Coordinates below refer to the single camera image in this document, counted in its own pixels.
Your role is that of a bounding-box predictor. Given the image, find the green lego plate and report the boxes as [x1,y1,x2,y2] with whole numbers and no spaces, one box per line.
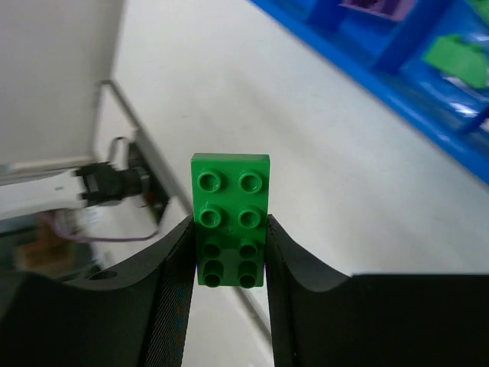
[190,153,270,289]

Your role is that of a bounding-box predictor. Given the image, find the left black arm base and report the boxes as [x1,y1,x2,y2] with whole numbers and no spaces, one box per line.
[108,135,170,224]

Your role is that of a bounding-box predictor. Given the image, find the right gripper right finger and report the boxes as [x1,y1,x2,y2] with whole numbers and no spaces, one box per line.
[265,217,488,366]

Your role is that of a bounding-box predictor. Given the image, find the purple round lego brick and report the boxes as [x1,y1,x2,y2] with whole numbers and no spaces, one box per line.
[340,0,416,21]

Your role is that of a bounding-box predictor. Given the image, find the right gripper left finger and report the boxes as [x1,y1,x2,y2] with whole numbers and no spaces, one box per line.
[1,218,196,366]

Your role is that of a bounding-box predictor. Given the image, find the green lego brick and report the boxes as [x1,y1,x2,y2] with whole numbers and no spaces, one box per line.
[423,34,488,89]

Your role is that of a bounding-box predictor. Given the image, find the blue divided plastic bin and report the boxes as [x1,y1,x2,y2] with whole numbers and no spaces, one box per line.
[257,1,488,180]

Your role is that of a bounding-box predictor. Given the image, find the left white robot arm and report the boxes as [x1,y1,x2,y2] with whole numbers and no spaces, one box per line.
[1,162,150,220]

